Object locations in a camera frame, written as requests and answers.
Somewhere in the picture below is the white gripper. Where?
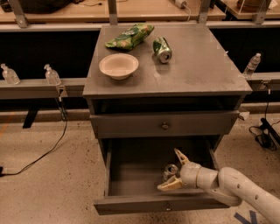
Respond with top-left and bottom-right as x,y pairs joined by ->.
157,148 -> 219,192

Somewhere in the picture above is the silver 7up can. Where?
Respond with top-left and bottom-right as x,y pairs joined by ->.
163,164 -> 179,182

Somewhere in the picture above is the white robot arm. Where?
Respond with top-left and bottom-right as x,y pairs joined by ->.
157,149 -> 280,224

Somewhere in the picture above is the open grey middle drawer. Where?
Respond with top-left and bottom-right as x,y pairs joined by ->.
94,136 -> 225,215

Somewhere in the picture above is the closed grey upper drawer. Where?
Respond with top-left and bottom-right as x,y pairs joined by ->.
90,110 -> 239,139

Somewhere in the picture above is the grey drawer cabinet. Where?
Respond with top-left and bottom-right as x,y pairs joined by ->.
83,24 -> 252,151

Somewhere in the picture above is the green soda can lying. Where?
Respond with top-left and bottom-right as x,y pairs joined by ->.
152,37 -> 172,64

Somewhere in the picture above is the blue floor tape mark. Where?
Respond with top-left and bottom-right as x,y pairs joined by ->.
234,210 -> 259,224

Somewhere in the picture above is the white paper bowl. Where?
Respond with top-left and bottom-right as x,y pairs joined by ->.
99,53 -> 139,80

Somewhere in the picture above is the clear water bottle right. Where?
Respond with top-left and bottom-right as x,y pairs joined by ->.
243,52 -> 262,77

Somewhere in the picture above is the green chip bag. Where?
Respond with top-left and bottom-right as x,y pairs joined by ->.
105,23 -> 154,51

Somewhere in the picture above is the white power adapter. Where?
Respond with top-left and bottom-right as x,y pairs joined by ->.
175,0 -> 187,9

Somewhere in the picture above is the clear bottle far left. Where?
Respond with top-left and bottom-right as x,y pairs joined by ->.
1,64 -> 20,85

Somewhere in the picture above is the black cables right floor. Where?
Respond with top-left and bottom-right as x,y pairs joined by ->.
248,90 -> 280,152

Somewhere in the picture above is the grey metal rail shelf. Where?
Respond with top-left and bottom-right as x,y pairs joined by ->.
0,78 -> 86,100

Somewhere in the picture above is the clear bottle on rail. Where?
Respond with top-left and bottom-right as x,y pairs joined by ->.
44,64 -> 61,86

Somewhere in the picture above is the black floor cable left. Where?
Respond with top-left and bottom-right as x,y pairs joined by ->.
0,97 -> 68,178

